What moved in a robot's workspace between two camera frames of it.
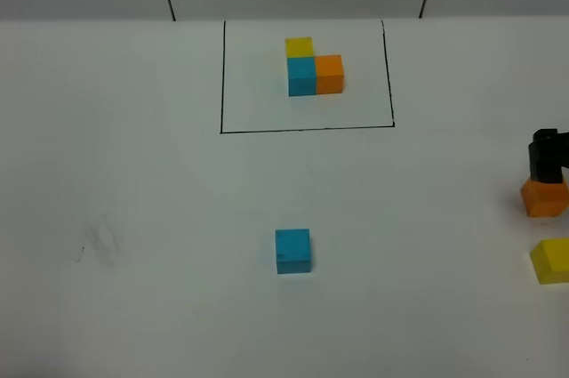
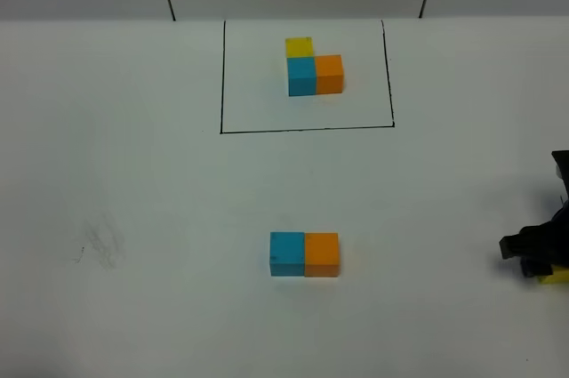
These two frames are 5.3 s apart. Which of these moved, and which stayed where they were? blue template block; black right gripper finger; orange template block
Moved: black right gripper finger
Stayed: orange template block; blue template block
